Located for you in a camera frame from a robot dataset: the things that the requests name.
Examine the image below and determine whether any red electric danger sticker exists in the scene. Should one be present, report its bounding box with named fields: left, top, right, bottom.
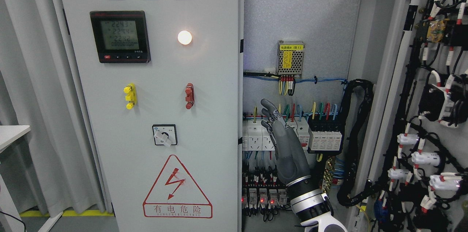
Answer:
left=143, top=155, right=213, bottom=218

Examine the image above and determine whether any black digital power meter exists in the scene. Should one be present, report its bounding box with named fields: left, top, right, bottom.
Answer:
left=89, top=10, right=151, bottom=63

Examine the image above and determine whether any white indicator light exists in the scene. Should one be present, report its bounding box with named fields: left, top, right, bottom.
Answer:
left=177, top=30, right=193, bottom=45

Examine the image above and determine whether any white socket breaker row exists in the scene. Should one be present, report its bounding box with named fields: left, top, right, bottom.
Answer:
left=242, top=119, right=310, bottom=151

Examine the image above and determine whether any black surge protector block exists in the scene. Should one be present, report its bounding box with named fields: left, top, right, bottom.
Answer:
left=307, top=116, right=344, bottom=156

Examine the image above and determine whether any grey curtain left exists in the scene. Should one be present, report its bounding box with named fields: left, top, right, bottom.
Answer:
left=1, top=0, right=112, bottom=216

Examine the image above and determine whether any grey robot hand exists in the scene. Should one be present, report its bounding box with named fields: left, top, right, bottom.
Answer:
left=261, top=99, right=311, bottom=186

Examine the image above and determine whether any relay row with red leds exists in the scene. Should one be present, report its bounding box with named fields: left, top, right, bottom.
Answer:
left=241, top=187, right=289, bottom=210

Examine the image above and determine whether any grey cabinet door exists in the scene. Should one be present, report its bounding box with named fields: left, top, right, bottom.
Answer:
left=339, top=0, right=467, bottom=232
left=62, top=0, right=241, bottom=232

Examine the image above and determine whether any white desk edge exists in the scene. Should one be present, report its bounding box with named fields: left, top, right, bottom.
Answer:
left=0, top=125, right=30, bottom=153

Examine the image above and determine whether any left door rotary switch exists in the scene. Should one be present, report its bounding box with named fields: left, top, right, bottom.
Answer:
left=152, top=124, right=178, bottom=147

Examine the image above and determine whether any metal mesh power supply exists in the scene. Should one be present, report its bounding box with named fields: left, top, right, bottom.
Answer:
left=276, top=40, right=305, bottom=78

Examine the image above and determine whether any yellow terminal post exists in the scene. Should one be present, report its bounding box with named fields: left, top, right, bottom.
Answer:
left=123, top=83, right=137, bottom=110

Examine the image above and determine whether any red terminal post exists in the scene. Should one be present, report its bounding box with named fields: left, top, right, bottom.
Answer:
left=185, top=83, right=195, bottom=110

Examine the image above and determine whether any black corrugated cable conduit right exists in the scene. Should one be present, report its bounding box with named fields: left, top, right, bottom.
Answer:
left=336, top=79, right=375, bottom=207

